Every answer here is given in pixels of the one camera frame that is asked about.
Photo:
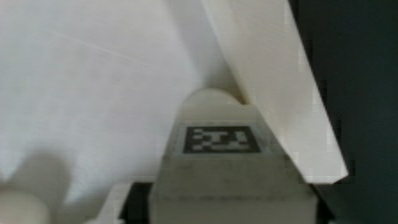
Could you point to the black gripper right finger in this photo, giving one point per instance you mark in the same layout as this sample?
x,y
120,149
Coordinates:
x,y
328,204

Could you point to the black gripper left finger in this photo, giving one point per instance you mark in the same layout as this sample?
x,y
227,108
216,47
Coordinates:
x,y
125,209

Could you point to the white table leg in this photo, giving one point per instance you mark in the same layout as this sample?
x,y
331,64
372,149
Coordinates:
x,y
228,181

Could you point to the white square table top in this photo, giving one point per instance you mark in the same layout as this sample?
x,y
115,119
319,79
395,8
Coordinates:
x,y
104,61

